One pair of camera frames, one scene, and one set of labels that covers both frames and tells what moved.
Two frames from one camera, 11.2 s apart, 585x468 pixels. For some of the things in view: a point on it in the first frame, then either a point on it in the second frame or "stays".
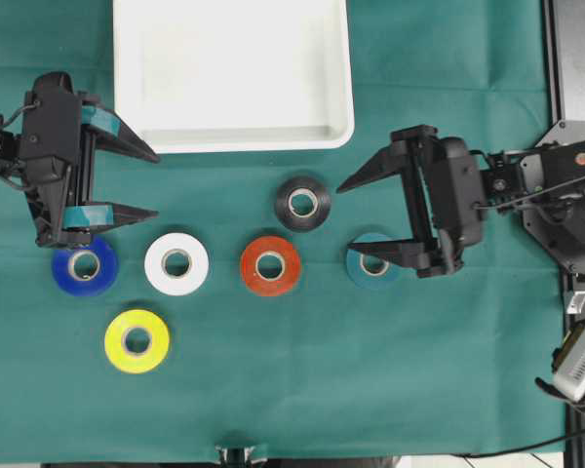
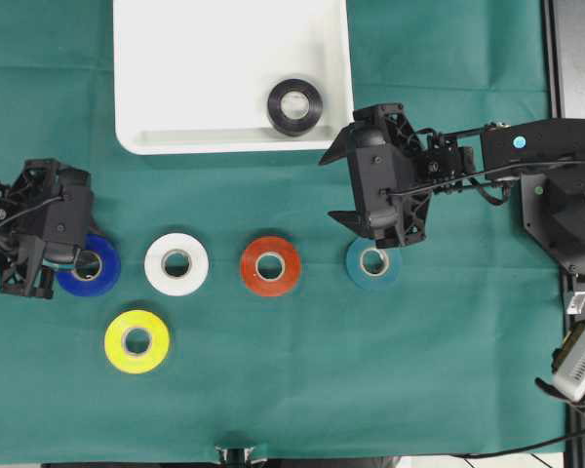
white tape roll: (172, 286) stays
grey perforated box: (583, 360) stays
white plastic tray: (234, 76) stays
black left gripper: (57, 127) → (51, 219)
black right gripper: (445, 199) → (389, 174)
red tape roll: (292, 266) stays
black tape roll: (289, 218) → (294, 127)
